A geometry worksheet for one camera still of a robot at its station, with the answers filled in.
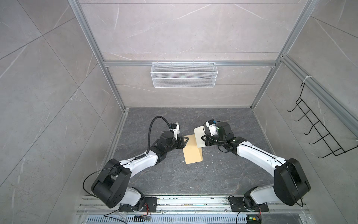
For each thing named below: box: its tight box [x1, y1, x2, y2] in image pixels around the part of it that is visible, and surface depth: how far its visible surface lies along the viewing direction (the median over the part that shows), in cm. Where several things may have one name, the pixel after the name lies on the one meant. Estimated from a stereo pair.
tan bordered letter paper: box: [193, 125, 207, 148], surface depth 89 cm
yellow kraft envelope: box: [182, 134, 203, 165], surface depth 94 cm
